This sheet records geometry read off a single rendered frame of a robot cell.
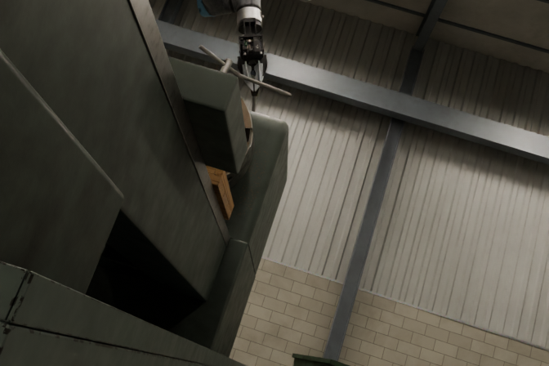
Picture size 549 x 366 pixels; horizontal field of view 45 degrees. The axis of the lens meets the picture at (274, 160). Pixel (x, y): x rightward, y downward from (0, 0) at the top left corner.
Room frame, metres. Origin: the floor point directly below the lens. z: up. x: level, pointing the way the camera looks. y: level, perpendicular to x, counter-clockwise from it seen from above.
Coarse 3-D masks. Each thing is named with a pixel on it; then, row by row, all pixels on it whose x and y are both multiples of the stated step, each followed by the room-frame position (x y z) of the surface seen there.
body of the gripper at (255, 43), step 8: (240, 24) 1.79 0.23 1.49; (248, 24) 1.79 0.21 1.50; (256, 24) 1.77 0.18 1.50; (240, 32) 1.82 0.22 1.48; (248, 32) 1.78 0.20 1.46; (256, 32) 1.77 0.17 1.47; (240, 40) 1.78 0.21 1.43; (248, 40) 1.77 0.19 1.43; (256, 40) 1.75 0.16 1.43; (240, 48) 1.80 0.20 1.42; (248, 48) 1.77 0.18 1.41; (256, 48) 1.75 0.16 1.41; (240, 56) 1.81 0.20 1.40; (248, 56) 1.79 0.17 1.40; (256, 56) 1.79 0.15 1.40; (248, 64) 1.83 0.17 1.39
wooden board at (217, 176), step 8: (208, 168) 1.28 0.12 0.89; (216, 168) 1.28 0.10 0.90; (216, 176) 1.28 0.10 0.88; (224, 176) 1.31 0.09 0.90; (216, 184) 1.28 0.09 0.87; (224, 184) 1.34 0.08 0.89; (216, 192) 1.34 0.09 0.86; (224, 192) 1.38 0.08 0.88; (224, 200) 1.41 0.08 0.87; (232, 200) 1.52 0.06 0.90; (224, 208) 1.47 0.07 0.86; (232, 208) 1.57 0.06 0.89; (224, 216) 1.55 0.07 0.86
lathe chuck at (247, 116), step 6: (240, 96) 1.65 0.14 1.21; (246, 108) 1.64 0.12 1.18; (246, 114) 1.64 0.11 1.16; (246, 120) 1.64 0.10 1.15; (246, 126) 1.64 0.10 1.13; (252, 132) 1.67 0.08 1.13; (252, 138) 1.68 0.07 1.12; (252, 144) 1.70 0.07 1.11; (246, 156) 1.66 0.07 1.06; (246, 162) 1.69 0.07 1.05; (240, 168) 1.68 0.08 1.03; (228, 174) 1.64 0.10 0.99; (234, 174) 1.69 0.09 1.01; (240, 174) 1.72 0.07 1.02; (234, 180) 1.72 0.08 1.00
